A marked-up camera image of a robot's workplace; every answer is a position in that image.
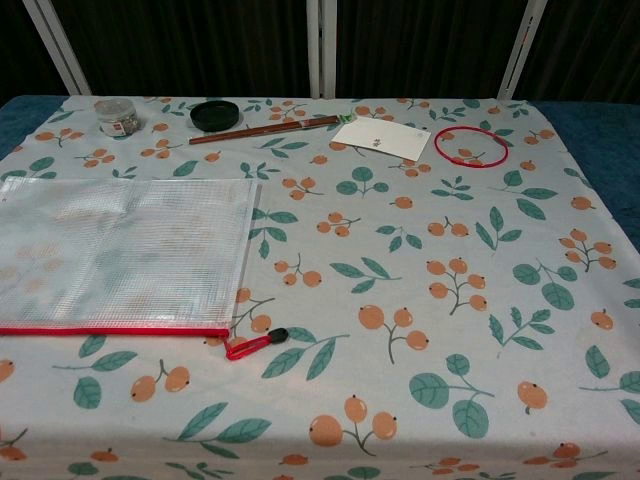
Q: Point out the black curtain panel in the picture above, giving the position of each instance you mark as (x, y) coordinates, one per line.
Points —
(585, 50)
(20, 55)
(420, 45)
(190, 45)

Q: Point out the small green wrapper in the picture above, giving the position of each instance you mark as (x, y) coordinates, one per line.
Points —
(346, 118)

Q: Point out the clear plastic bag red zip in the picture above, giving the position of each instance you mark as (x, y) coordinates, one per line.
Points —
(125, 250)

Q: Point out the small glass jar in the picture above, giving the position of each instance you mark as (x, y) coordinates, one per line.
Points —
(118, 119)

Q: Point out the brown wooden chopstick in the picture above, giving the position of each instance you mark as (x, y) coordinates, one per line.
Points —
(262, 132)
(260, 129)

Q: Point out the white paper card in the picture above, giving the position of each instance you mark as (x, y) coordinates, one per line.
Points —
(382, 137)

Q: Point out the round black lid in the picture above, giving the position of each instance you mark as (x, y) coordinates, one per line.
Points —
(215, 116)

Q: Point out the floral tablecloth with orange berries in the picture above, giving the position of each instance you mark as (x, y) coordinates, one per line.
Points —
(380, 250)

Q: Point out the white frame post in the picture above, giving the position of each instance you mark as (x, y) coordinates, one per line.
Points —
(517, 50)
(57, 45)
(321, 50)

